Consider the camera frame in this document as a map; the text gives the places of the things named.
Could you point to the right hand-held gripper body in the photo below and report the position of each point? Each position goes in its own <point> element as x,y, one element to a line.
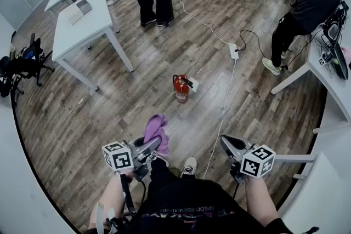
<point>257,163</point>

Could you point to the silver wristwatch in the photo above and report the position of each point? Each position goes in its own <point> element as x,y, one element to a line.
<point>118,173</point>

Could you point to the black office chair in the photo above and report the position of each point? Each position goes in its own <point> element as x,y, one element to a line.
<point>27,63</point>

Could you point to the person's black shirt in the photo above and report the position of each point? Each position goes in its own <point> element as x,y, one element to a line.
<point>197,200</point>

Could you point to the grey white backpack shell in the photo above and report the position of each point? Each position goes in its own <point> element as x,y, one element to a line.
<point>340,60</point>

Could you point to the person's black trousers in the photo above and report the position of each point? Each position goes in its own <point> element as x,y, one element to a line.
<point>164,170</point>

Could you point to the person's white shoe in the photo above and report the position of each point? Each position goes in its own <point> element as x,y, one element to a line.
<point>189,165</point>
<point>160,157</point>

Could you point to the purple cloth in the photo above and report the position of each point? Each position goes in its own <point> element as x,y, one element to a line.
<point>155,131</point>

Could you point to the grey open box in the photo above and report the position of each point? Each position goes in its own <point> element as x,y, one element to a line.
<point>79,11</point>

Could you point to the person's left forearm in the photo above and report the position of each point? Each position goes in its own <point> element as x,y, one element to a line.
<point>109,200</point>

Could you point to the large white table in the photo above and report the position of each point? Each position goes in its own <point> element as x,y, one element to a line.
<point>82,27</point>

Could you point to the person's right white shoe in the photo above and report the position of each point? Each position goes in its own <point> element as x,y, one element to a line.
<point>189,165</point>

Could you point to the red fire extinguisher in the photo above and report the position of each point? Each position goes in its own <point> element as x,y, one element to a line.
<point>181,90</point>

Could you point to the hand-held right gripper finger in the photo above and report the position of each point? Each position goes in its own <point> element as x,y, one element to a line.
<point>227,148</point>
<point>240,143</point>

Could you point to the person's right forearm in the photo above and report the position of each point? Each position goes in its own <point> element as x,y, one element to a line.
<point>260,200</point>

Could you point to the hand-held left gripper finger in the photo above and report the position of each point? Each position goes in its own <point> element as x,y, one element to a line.
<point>137,143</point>
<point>150,146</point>

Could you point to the paper tag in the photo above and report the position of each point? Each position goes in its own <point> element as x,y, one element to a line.
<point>193,85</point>

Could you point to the white power strip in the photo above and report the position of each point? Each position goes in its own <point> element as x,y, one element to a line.
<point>234,52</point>

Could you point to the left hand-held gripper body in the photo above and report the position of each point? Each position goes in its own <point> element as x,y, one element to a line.
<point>118,157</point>

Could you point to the person's left white shoe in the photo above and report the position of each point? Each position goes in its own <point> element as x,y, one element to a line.
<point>160,157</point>

